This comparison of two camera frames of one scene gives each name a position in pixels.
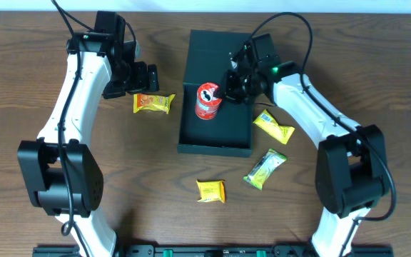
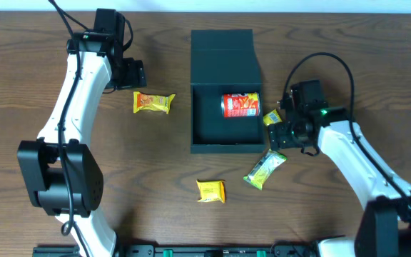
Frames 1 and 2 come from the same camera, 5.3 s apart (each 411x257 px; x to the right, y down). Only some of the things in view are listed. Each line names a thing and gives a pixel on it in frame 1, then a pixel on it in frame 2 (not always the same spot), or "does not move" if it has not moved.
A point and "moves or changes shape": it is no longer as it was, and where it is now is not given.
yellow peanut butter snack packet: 151,103 does not move
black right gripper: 234,84 -> 278,135
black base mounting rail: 212,250 does not move
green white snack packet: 265,168 does not move
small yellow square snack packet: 212,190 does not move
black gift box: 210,53 moves or changes shape
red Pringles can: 206,104 -> 240,105
